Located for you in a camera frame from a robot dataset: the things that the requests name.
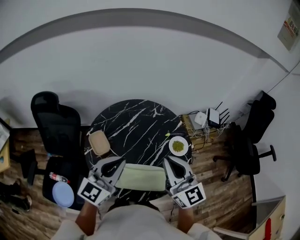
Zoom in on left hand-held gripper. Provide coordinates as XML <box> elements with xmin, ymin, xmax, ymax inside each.
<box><xmin>77</xmin><ymin>156</ymin><xmax>127</xmax><ymax>207</ymax></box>

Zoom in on wooden cabinet with grey top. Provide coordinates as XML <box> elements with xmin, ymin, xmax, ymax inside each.
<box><xmin>212</xmin><ymin>195</ymin><xmax>287</xmax><ymax>240</ymax></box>

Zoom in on black office chair with armrests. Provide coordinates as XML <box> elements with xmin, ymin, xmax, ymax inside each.
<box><xmin>212</xmin><ymin>90</ymin><xmax>278</xmax><ymax>182</ymax></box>

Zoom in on pale blue round lid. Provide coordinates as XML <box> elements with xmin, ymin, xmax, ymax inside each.
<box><xmin>52</xmin><ymin>181</ymin><xmax>75</xmax><ymax>208</ymax></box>

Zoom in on light green towel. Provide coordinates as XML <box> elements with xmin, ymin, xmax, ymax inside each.
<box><xmin>115</xmin><ymin>163</ymin><xmax>167</xmax><ymax>192</ymax></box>

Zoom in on white round plate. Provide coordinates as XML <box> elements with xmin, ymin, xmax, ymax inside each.
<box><xmin>168</xmin><ymin>135</ymin><xmax>189</xmax><ymax>157</ymax></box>

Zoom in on person's right forearm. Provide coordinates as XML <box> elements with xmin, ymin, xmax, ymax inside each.
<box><xmin>176</xmin><ymin>205</ymin><xmax>196</xmax><ymax>234</ymax></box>

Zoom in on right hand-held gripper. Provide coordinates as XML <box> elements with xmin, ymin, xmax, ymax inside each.
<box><xmin>163</xmin><ymin>156</ymin><xmax>207</xmax><ymax>209</ymax></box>

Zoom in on person's beige clothing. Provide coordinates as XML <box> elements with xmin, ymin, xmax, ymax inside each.
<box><xmin>51</xmin><ymin>203</ymin><xmax>222</xmax><ymax>240</ymax></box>

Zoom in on person's left forearm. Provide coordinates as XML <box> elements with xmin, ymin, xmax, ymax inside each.
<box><xmin>75</xmin><ymin>201</ymin><xmax>99</xmax><ymax>236</ymax></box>

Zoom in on thin wall cable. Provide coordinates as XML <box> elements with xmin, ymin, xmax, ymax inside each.
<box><xmin>268</xmin><ymin>72</ymin><xmax>292</xmax><ymax>92</ymax></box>

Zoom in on wooden crate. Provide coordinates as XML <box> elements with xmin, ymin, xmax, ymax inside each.
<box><xmin>181</xmin><ymin>114</ymin><xmax>226</xmax><ymax>151</ymax></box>

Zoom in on clear bottle with red cap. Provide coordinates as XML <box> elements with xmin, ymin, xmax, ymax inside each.
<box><xmin>49</xmin><ymin>172</ymin><xmax>71</xmax><ymax>184</ymax></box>

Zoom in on wall poster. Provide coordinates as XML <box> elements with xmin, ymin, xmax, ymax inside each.
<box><xmin>277</xmin><ymin>0</ymin><xmax>300</xmax><ymax>52</ymax></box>

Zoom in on white router with black antennas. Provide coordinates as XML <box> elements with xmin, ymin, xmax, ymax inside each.
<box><xmin>206</xmin><ymin>101</ymin><xmax>231</xmax><ymax>129</ymax></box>

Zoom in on bundle of white cables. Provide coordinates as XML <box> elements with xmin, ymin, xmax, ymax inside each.
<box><xmin>185</xmin><ymin>123</ymin><xmax>230</xmax><ymax>141</ymax></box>

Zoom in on small white network box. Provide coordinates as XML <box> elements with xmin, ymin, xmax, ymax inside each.
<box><xmin>194</xmin><ymin>112</ymin><xmax>208</xmax><ymax>128</ymax></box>

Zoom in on black mesh office chair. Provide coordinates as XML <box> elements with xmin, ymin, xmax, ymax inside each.
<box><xmin>21</xmin><ymin>91</ymin><xmax>88</xmax><ymax>210</ymax></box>

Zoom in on dark shoes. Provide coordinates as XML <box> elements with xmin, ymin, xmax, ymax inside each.
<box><xmin>0</xmin><ymin>182</ymin><xmax>33</xmax><ymax>213</ymax></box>

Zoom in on wooden shelf unit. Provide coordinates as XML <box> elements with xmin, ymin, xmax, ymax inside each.
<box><xmin>0</xmin><ymin>116</ymin><xmax>12</xmax><ymax>174</ymax></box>

